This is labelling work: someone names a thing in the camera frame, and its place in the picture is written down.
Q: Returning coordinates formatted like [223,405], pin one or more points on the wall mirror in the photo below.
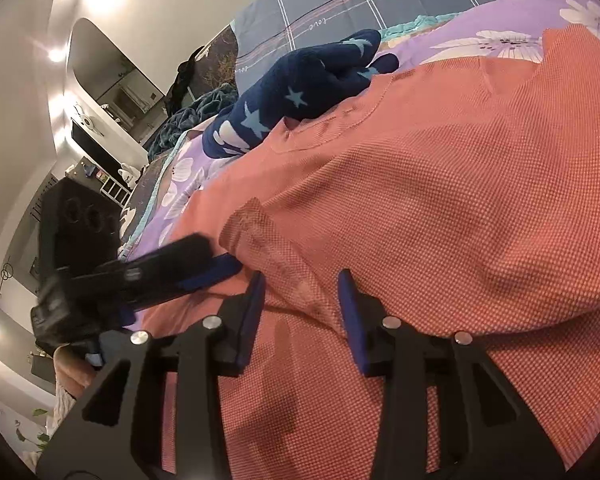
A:
[110,70]

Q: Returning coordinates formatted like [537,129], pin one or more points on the black cabinet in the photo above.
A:
[97,152]

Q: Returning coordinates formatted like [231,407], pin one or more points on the teal knitted blanket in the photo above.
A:
[195,115]

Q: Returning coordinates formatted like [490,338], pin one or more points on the navy star-patterned socks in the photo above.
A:
[290,90]

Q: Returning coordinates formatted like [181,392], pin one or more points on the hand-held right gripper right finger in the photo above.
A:
[350,320]

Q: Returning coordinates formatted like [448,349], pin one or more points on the green potted plant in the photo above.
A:
[35,430]

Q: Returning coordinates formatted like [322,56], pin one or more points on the orange knit garment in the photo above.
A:
[430,200]

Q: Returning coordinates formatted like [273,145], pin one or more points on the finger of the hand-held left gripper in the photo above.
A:
[220,266]

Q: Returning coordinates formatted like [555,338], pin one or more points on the small white fan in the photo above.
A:
[86,120]

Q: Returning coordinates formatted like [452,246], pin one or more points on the grey plaid pillow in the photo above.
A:
[360,5]

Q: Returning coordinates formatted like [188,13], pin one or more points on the purple floral blanket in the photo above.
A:
[480,30]

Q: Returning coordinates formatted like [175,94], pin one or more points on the dark patterned pillow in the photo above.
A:
[222,57]

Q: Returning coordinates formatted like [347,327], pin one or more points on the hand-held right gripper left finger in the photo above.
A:
[250,320]

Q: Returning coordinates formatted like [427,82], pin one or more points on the person's left forearm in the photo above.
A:
[67,375]

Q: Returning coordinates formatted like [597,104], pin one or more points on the black clothing pile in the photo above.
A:
[185,80]

